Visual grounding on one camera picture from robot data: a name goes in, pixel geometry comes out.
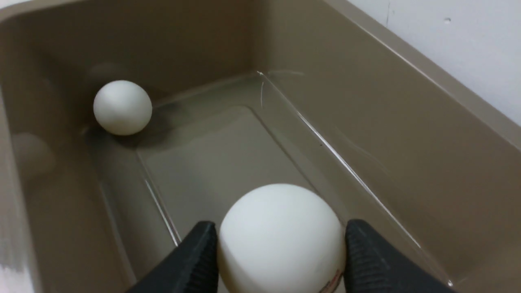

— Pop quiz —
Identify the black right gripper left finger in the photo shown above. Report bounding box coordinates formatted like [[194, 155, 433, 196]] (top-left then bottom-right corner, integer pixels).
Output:
[[127, 221, 219, 293]]

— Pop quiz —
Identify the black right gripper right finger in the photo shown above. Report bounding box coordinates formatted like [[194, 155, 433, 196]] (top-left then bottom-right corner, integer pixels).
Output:
[[344, 219, 454, 293]]

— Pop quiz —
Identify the white ping-pong ball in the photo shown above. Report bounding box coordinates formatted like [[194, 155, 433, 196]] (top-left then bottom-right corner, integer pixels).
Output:
[[218, 184, 346, 293], [93, 80, 153, 136]]

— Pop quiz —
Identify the tan plastic storage bin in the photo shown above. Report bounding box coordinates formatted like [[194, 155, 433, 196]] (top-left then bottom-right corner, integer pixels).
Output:
[[1, 0, 521, 293]]

